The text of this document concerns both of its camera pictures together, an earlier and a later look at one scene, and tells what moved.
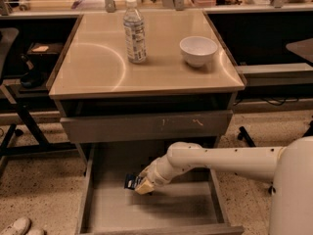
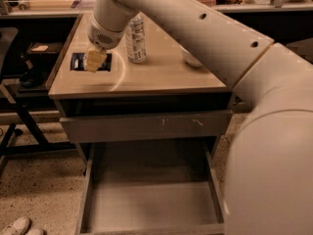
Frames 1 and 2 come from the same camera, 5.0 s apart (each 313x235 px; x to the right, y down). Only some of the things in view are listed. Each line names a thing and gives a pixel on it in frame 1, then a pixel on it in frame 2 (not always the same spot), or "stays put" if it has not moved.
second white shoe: (35, 231) stays put
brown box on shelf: (46, 48) stays put
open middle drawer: (190, 204) stays put
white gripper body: (156, 173) → (104, 36)
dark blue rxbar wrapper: (132, 181) → (78, 62)
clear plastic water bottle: (135, 33) stays put
